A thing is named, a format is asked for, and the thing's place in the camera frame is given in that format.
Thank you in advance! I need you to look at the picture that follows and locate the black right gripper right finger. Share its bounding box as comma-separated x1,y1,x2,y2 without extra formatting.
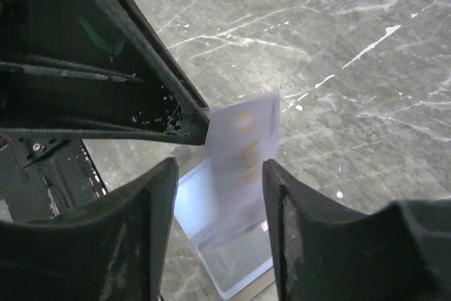
262,159,450,300

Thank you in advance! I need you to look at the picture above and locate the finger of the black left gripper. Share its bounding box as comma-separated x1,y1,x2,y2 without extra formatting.
1,0,209,145

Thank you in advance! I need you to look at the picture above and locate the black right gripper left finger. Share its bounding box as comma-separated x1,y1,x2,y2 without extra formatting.
1,157,178,300

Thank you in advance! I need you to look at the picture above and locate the blue silver card holder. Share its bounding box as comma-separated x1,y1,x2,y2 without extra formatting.
174,160,275,300

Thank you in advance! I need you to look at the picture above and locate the white grey credit card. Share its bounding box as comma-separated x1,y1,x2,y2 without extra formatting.
205,92,280,235

